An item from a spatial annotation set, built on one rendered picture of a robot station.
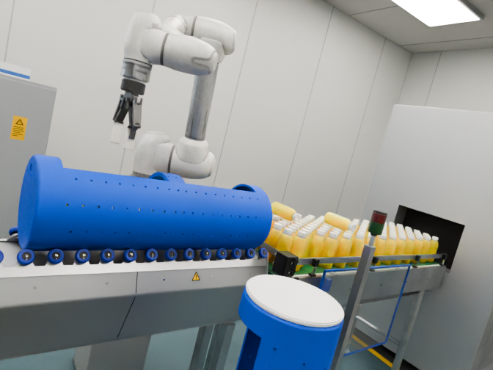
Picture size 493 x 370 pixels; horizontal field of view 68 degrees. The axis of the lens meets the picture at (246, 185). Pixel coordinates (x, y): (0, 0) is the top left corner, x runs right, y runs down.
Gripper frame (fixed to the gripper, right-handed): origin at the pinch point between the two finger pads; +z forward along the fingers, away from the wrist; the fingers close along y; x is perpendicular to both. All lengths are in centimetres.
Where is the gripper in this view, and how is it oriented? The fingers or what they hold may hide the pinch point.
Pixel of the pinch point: (122, 142)
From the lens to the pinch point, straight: 127.2
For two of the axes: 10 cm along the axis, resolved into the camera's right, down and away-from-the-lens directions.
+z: -2.4, 9.6, 1.2
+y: 6.0, 2.5, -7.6
